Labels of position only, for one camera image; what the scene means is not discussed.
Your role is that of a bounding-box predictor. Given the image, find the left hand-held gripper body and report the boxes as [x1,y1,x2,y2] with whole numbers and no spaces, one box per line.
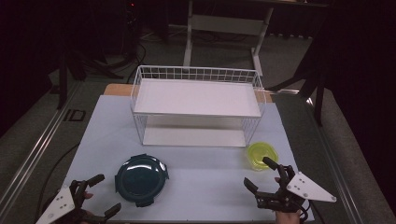
[35,179,106,224]

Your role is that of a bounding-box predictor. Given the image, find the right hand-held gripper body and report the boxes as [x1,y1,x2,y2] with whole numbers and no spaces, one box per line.
[255,164,338,215]

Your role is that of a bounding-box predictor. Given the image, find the clear container with green lid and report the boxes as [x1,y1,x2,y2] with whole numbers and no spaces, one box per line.
[247,141,279,172]

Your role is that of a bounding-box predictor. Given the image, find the white wire shelf rack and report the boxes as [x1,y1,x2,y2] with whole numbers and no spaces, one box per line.
[130,64,267,148]

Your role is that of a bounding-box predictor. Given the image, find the person's left hand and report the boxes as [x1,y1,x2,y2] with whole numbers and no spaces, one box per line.
[76,191,99,224]

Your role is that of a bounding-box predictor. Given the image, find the person's right hand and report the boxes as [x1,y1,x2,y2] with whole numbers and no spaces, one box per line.
[275,211,302,224]

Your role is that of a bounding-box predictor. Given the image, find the dark teal round container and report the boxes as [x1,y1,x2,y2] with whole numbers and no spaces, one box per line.
[114,153,170,208]

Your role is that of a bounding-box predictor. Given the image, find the light blue table mat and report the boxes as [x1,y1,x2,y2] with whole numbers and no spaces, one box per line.
[62,94,316,222]

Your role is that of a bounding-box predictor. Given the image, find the black stand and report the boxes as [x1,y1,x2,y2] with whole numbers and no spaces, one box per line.
[266,31,329,127]

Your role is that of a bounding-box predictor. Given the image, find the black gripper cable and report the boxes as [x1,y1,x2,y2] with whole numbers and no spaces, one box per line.
[298,200,313,224]

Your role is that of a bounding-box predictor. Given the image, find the black floor cable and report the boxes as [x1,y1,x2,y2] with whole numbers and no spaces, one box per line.
[122,38,148,84]
[35,142,81,218]

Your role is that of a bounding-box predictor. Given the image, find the silver metal floor rail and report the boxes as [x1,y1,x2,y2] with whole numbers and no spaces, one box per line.
[306,96,366,224]
[0,79,82,218]

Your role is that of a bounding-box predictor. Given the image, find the black rectangular floor bracket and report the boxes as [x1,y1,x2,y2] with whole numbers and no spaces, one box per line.
[63,108,87,122]

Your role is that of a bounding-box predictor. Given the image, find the white metal desk frame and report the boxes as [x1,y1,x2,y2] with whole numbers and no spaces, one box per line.
[182,0,331,77]

